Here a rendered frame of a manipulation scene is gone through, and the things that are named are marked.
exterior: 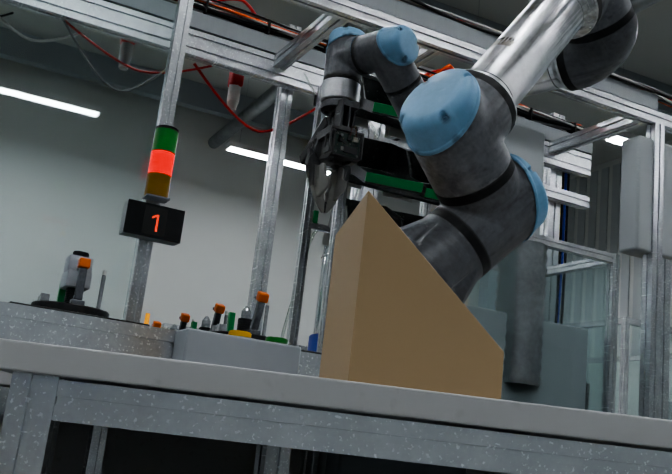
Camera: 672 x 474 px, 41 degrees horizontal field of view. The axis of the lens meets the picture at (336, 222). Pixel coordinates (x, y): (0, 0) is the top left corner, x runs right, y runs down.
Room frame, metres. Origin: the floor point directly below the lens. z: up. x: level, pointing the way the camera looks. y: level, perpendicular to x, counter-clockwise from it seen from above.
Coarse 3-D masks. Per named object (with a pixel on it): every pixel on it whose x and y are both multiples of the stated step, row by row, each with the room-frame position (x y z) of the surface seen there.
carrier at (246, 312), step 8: (232, 312) 1.81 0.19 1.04; (248, 312) 1.77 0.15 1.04; (232, 320) 1.81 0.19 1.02; (240, 320) 1.77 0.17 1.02; (248, 320) 1.77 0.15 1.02; (264, 320) 1.83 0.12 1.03; (216, 328) 1.77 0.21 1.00; (224, 328) 1.74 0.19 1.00; (232, 328) 1.81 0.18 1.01; (240, 328) 1.77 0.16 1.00; (248, 328) 1.77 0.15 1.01; (264, 328) 1.83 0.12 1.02; (256, 336) 1.72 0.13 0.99; (264, 336) 1.73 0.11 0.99; (312, 352) 1.71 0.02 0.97
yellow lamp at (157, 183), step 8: (152, 176) 1.79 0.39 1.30; (160, 176) 1.78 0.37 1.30; (168, 176) 1.80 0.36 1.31; (152, 184) 1.78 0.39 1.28; (160, 184) 1.79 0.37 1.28; (168, 184) 1.80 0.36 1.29; (144, 192) 1.80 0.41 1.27; (152, 192) 1.78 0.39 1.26; (160, 192) 1.79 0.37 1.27; (168, 192) 1.81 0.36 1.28
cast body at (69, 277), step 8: (72, 256) 1.61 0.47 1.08; (80, 256) 1.62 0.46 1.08; (88, 256) 1.64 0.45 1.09; (72, 264) 1.61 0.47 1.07; (64, 272) 1.64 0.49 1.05; (72, 272) 1.60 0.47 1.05; (88, 272) 1.63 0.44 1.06; (64, 280) 1.62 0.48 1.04; (72, 280) 1.60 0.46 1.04; (88, 280) 1.62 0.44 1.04; (64, 288) 1.64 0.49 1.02; (88, 288) 1.62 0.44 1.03
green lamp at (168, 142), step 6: (156, 132) 1.79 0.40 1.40; (162, 132) 1.78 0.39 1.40; (168, 132) 1.78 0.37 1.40; (174, 132) 1.79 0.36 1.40; (156, 138) 1.79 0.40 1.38; (162, 138) 1.78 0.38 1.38; (168, 138) 1.79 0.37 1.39; (174, 138) 1.79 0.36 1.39; (156, 144) 1.79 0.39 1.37; (162, 144) 1.78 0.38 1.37; (168, 144) 1.79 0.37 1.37; (174, 144) 1.80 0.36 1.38; (168, 150) 1.79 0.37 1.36; (174, 150) 1.80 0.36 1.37
